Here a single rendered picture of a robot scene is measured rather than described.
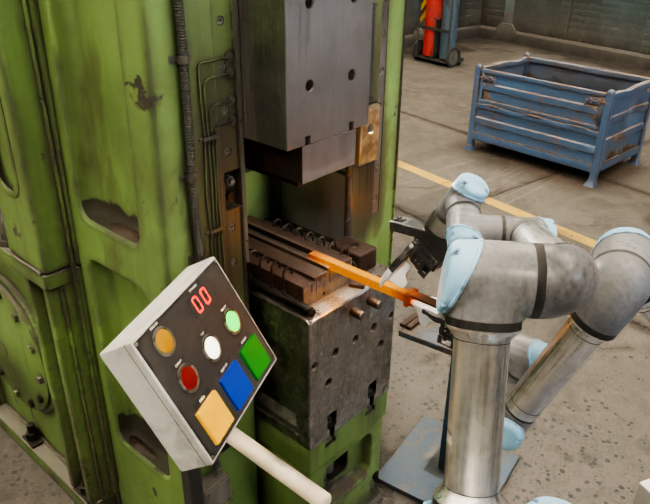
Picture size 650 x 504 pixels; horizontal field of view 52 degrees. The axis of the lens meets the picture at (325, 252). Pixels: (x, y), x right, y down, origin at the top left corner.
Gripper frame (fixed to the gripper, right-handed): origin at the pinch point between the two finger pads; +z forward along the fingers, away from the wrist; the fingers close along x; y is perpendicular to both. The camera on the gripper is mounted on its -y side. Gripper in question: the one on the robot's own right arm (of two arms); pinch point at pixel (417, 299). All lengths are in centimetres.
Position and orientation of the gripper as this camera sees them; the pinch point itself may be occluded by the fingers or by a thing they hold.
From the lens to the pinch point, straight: 169.3
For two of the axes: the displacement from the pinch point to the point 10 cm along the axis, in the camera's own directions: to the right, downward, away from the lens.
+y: 0.0, 8.9, 4.6
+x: 6.7, -3.4, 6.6
